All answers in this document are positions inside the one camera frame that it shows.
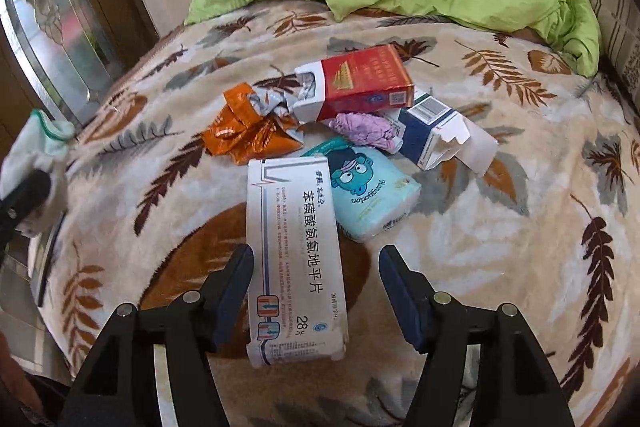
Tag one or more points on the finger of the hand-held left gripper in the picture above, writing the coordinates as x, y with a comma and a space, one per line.
25, 200

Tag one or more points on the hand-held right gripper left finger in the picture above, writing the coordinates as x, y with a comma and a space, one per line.
232, 293

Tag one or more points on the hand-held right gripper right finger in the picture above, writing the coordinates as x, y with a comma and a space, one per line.
405, 303

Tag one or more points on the white sock with green trim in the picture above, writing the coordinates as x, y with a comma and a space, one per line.
45, 147

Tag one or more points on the long white medicine box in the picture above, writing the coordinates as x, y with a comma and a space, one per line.
300, 257

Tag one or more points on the blue and white box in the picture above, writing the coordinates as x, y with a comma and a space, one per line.
425, 137

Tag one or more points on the leaf print fleece blanket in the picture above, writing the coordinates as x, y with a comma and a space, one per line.
500, 257

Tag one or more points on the light blue tissue pack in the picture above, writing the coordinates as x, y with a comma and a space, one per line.
370, 192

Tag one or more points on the crumpled orange wrapper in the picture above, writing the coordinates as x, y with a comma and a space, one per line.
240, 137

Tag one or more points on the crumpled purple plastic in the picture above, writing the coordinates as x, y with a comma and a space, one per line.
362, 129

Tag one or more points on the wooden door with patterned glass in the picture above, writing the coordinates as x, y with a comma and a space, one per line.
55, 22

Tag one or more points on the red and white cigarette box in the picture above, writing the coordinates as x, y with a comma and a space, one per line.
365, 77

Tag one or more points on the striped beige cushion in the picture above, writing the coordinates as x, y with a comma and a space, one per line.
620, 17

